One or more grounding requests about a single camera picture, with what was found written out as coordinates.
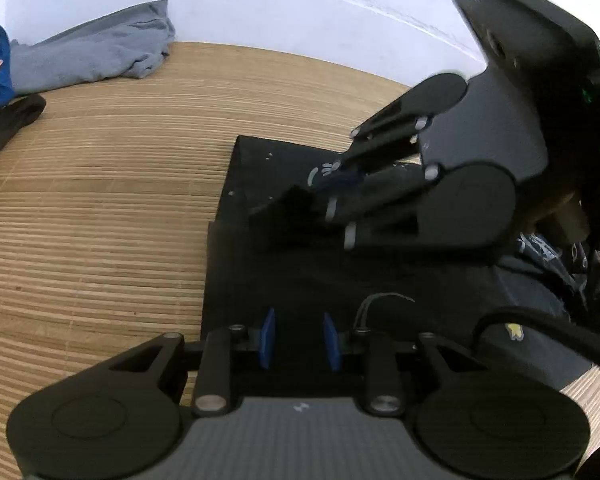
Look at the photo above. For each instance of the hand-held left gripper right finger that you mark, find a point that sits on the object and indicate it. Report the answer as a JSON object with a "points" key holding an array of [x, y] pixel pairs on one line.
{"points": [[331, 342]]}

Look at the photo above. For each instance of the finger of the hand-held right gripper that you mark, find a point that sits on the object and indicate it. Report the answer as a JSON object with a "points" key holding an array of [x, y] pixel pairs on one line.
{"points": [[370, 210], [385, 132]]}

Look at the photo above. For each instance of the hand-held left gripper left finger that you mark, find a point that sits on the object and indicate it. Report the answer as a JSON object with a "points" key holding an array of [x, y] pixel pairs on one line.
{"points": [[268, 340]]}

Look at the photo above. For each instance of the black printed t-shirt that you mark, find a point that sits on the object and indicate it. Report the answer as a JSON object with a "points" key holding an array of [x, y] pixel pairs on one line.
{"points": [[280, 285]]}

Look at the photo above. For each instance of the person's right hand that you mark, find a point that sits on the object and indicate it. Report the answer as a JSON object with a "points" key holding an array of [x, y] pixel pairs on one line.
{"points": [[550, 207]]}

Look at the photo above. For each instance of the large grey garment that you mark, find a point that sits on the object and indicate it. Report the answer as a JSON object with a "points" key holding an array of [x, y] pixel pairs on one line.
{"points": [[90, 52]]}

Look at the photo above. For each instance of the black garment with pink trim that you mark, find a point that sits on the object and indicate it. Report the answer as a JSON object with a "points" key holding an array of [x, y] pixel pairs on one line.
{"points": [[10, 120]]}

